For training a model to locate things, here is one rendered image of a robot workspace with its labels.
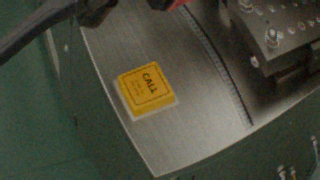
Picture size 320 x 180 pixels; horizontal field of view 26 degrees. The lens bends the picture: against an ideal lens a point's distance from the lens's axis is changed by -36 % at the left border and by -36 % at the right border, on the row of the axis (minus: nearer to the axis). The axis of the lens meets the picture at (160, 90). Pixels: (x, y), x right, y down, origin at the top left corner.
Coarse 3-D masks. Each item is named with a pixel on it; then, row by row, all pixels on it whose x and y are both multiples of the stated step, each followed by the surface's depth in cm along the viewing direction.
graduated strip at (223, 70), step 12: (180, 12) 179; (192, 24) 178; (204, 36) 176; (204, 48) 175; (216, 48) 175; (216, 60) 174; (228, 72) 172; (228, 84) 171; (240, 96) 170; (240, 108) 169; (252, 120) 167
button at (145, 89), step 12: (132, 72) 169; (144, 72) 169; (156, 72) 169; (120, 84) 168; (132, 84) 168; (144, 84) 168; (156, 84) 168; (168, 84) 168; (132, 96) 167; (144, 96) 167; (156, 96) 167; (168, 96) 167; (132, 108) 166; (144, 108) 166; (156, 108) 168
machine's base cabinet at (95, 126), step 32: (64, 32) 218; (64, 64) 232; (64, 96) 251; (96, 96) 197; (96, 128) 213; (288, 128) 180; (96, 160) 239; (128, 160) 192; (224, 160) 170; (256, 160) 184; (288, 160) 203
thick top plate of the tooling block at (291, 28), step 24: (264, 0) 167; (288, 0) 169; (312, 0) 171; (240, 24) 166; (264, 24) 164; (288, 24) 165; (312, 24) 166; (264, 48) 160; (288, 48) 161; (264, 72) 163
